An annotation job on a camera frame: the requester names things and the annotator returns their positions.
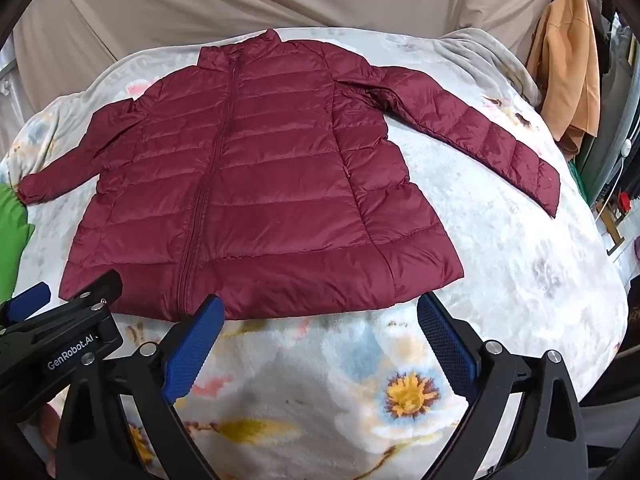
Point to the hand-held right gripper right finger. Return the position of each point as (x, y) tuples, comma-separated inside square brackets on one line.
[(445, 347)]

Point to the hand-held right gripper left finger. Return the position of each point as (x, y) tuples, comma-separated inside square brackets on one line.
[(192, 347)]

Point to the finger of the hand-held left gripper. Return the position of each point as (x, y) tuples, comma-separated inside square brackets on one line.
[(30, 297), (97, 285)]

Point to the maroon puffer jacket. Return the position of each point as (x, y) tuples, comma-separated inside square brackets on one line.
[(280, 170)]

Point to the green cloth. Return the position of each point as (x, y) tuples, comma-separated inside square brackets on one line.
[(12, 230)]

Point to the floral fleece blanket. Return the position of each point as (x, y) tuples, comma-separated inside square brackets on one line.
[(500, 260)]

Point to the small red box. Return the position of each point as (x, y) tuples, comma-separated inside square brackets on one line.
[(624, 202)]

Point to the white round device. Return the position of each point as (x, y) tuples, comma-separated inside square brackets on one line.
[(627, 146)]

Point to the cluttered storage shelves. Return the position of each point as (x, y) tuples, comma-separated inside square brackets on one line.
[(617, 105)]

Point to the orange hanging garment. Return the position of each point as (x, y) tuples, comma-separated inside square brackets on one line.
[(565, 60)]

